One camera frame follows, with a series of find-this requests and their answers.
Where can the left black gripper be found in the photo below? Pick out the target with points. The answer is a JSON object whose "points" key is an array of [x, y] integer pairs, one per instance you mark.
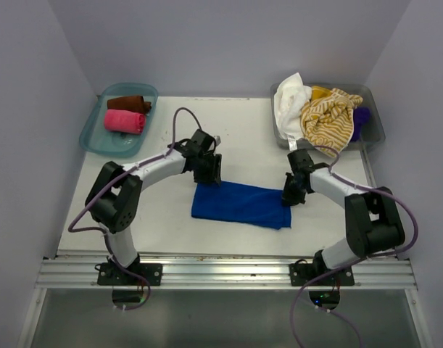
{"points": [[213, 175]]}

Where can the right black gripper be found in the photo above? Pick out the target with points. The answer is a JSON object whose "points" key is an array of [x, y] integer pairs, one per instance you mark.
{"points": [[288, 199]]}

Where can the blue towel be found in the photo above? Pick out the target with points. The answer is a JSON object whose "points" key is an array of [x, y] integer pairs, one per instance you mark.
{"points": [[241, 203]]}

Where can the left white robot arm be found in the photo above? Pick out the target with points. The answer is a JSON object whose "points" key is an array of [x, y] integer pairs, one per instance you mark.
{"points": [[115, 194]]}

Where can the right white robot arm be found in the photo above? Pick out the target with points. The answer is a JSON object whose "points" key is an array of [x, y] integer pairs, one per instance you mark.
{"points": [[372, 222]]}

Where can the yellow white striped towel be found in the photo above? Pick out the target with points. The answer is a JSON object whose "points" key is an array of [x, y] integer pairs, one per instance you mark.
{"points": [[327, 124]]}

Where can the brown rolled towel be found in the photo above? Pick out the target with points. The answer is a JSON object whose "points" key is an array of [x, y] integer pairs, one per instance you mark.
{"points": [[130, 103]]}

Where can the grey plastic bin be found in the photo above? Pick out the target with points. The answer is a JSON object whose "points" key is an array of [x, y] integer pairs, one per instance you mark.
{"points": [[371, 133]]}

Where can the pink rolled towel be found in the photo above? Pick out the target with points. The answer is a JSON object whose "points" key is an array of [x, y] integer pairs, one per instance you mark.
{"points": [[124, 121]]}

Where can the purple towel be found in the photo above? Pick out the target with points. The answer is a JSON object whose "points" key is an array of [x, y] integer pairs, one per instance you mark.
{"points": [[361, 116]]}

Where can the mustard yellow towel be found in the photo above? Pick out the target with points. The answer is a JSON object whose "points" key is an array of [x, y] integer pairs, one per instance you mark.
{"points": [[319, 92]]}

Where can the teal plastic tray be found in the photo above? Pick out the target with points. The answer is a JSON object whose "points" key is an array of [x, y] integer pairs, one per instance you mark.
{"points": [[95, 138]]}

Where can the aluminium mounting rail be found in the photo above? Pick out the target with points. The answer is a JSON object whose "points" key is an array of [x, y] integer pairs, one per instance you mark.
{"points": [[79, 270]]}

